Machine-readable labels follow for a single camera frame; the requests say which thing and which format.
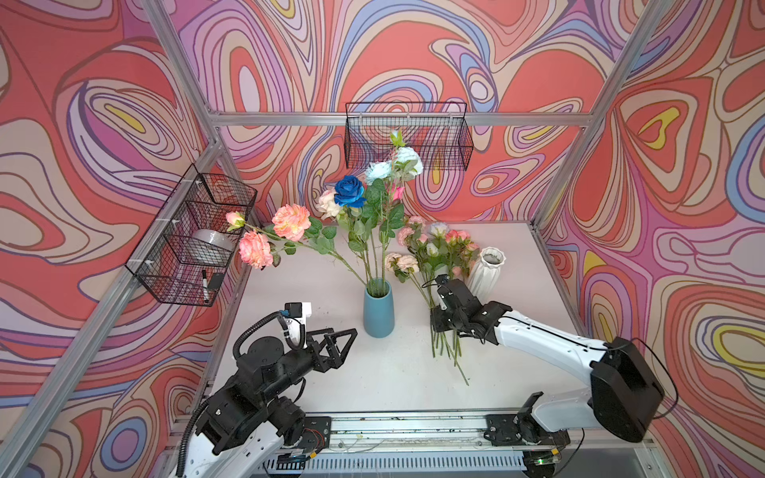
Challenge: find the teal cylindrical vase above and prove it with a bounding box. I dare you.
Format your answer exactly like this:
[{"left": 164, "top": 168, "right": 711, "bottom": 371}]
[{"left": 364, "top": 279, "right": 396, "bottom": 339}]

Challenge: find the white ribbed vase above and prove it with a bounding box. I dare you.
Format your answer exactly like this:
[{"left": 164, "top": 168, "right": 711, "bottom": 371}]
[{"left": 467, "top": 247, "right": 506, "bottom": 304}]

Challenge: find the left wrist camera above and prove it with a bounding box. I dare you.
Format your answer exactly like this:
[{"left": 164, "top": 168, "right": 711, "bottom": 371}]
[{"left": 282, "top": 302, "right": 312, "bottom": 346}]

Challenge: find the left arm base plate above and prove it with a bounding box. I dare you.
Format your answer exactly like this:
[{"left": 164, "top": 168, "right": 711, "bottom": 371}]
[{"left": 269, "top": 415, "right": 332, "bottom": 454}]

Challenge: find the pink carnation flower stem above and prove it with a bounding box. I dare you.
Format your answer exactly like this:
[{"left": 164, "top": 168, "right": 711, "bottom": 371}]
[{"left": 224, "top": 204, "right": 366, "bottom": 284}]

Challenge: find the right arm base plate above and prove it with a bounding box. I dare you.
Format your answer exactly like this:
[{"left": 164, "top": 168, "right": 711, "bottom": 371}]
[{"left": 483, "top": 414, "right": 571, "bottom": 448}]

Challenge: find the black wire basket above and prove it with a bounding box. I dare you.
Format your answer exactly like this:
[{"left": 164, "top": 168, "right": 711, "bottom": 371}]
[
  {"left": 126, "top": 165, "right": 257, "bottom": 307},
  {"left": 344, "top": 100, "right": 474, "bottom": 170}
]

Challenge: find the black wire basket back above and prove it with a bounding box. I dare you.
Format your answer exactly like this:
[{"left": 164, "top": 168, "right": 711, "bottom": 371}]
[{"left": 344, "top": 100, "right": 474, "bottom": 170}]

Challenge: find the blue rose flower stem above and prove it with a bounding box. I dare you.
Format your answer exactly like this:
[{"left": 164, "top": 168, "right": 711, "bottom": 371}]
[{"left": 333, "top": 175, "right": 379, "bottom": 295}]

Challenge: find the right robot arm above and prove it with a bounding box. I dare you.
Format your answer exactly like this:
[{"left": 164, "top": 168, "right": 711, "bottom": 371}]
[{"left": 430, "top": 275, "right": 665, "bottom": 446}]

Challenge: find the magenta rose flower stem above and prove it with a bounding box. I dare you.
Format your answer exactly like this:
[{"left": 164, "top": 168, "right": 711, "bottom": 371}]
[{"left": 388, "top": 185, "right": 406, "bottom": 203}]

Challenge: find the black marker in basket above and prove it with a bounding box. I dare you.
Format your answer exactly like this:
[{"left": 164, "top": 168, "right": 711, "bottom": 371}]
[{"left": 201, "top": 269, "right": 210, "bottom": 304}]

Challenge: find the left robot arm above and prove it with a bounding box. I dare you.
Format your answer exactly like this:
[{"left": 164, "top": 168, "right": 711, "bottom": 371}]
[{"left": 175, "top": 327, "right": 358, "bottom": 477}]

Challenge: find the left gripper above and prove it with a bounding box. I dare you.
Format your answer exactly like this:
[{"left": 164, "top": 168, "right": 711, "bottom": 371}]
[{"left": 258, "top": 327, "right": 357, "bottom": 407}]

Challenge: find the black wire basket left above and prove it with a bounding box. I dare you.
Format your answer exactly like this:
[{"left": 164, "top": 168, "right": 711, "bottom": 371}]
[{"left": 126, "top": 165, "right": 257, "bottom": 307}]

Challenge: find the cream rose flower stem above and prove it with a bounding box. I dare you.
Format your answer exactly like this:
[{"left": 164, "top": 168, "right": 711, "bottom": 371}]
[{"left": 317, "top": 187, "right": 377, "bottom": 294}]

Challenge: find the bunch of artificial flowers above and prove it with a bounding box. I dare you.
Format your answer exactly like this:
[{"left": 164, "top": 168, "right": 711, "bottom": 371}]
[{"left": 382, "top": 215, "right": 479, "bottom": 382}]

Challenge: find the white pale-blue flower stem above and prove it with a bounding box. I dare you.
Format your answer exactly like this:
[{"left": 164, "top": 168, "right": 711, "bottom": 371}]
[{"left": 365, "top": 131, "right": 424, "bottom": 281}]

